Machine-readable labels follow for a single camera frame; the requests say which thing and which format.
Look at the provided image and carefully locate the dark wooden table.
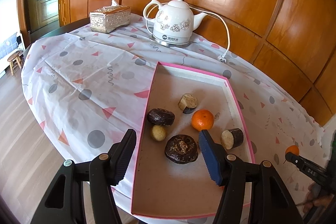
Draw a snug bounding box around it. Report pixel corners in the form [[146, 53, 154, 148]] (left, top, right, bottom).
[[26, 17, 91, 43]]

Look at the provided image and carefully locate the silver embossed tissue box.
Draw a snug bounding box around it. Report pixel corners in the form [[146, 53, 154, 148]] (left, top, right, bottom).
[[89, 5, 132, 34]]

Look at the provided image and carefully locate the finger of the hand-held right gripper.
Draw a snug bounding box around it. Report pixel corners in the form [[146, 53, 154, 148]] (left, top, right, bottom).
[[285, 152, 328, 178]]

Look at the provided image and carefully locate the orange mandarin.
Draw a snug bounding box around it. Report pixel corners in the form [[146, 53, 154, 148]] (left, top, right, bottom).
[[191, 109, 214, 132], [285, 145, 300, 156]]

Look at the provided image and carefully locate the white floral ceramic kettle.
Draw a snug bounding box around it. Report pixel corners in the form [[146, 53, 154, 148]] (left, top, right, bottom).
[[143, 0, 208, 41]]

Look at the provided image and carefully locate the dark brown mushroom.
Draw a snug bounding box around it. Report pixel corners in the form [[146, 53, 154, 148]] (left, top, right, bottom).
[[164, 134, 199, 165], [146, 108, 175, 126]]

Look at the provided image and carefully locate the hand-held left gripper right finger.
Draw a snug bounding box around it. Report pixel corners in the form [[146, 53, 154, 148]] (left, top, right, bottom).
[[198, 130, 305, 224]]

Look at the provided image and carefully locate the cut eggplant piece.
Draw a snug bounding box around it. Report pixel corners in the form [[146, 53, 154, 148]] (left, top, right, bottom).
[[220, 128, 244, 150], [178, 93, 198, 115]]

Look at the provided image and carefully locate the white patterned tablecloth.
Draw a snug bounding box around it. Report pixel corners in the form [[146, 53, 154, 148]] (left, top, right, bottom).
[[20, 15, 328, 224]]

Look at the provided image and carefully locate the white power cord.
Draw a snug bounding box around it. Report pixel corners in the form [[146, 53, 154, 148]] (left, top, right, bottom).
[[188, 4, 231, 62]]

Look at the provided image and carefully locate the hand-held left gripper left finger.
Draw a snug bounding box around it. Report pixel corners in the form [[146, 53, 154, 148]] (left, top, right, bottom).
[[30, 129, 137, 224]]

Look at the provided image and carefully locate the blue checked cloth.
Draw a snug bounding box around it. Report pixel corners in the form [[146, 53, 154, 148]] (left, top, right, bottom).
[[0, 32, 20, 59]]

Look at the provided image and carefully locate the pink shallow cardboard box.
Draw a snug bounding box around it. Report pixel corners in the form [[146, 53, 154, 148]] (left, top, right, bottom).
[[130, 61, 256, 220]]

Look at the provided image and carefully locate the small yellow potato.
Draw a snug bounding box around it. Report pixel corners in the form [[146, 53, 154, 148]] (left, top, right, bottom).
[[150, 124, 168, 142]]

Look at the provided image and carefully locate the silver kettle base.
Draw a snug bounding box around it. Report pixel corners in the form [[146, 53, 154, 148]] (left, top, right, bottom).
[[152, 34, 192, 48]]

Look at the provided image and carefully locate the small wooden stool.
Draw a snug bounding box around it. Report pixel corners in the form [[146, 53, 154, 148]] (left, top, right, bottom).
[[7, 53, 23, 75]]

